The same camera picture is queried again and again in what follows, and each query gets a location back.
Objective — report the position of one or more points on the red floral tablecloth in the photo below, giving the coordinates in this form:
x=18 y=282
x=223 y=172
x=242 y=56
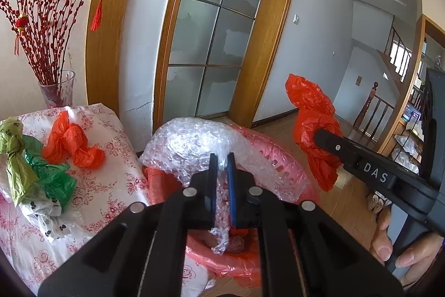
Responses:
x=114 y=185

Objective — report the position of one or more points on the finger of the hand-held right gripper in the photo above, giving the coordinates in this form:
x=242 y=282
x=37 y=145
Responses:
x=347 y=152

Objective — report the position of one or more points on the clear bubble wrap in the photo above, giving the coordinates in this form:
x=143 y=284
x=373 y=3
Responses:
x=180 y=140

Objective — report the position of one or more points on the small red lantern ornament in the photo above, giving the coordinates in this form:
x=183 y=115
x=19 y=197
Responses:
x=21 y=21

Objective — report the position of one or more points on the person's right hand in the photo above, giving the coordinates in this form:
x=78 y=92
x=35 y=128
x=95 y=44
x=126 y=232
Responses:
x=422 y=257

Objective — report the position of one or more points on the red decorative branches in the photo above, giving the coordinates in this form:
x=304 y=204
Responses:
x=45 y=39

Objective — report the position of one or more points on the red plastic trash basket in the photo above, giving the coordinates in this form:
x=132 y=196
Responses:
x=285 y=171

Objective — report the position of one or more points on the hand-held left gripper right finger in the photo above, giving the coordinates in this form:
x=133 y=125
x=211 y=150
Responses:
x=232 y=192

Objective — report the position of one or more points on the orange plastic bag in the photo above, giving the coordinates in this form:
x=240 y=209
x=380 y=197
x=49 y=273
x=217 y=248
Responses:
x=313 y=102
x=69 y=140

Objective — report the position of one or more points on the glass vase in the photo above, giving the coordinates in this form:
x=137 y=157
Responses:
x=52 y=95

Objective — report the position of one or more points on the pink plastic basket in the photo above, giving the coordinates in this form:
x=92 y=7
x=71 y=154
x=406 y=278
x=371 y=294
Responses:
x=299 y=189

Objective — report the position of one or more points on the light green plastic bag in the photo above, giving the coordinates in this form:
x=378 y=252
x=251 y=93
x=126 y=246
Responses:
x=17 y=171

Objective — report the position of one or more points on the wooden door frame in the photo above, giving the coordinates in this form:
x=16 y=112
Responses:
x=104 y=57

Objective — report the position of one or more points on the wooden stair railing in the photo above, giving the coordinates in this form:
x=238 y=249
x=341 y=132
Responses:
x=373 y=98

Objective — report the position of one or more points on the white black-printed plastic bag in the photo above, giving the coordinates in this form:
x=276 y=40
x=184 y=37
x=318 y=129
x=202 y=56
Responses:
x=52 y=220

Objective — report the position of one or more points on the beige slipper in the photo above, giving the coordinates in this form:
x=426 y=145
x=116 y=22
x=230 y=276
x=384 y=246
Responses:
x=384 y=204
x=374 y=203

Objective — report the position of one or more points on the wooden doorway frame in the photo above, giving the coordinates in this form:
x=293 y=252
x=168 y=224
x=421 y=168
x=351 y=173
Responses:
x=413 y=74

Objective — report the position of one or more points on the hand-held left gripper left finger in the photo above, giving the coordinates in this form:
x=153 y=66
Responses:
x=208 y=192

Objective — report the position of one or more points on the dark green plastic bag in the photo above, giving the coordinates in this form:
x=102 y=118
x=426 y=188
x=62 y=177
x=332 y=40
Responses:
x=52 y=178

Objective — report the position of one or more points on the frosted glass panel door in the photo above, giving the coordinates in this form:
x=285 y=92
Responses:
x=201 y=22

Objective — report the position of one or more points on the cluttered shelf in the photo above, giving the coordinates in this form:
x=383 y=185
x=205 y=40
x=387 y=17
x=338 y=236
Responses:
x=406 y=144

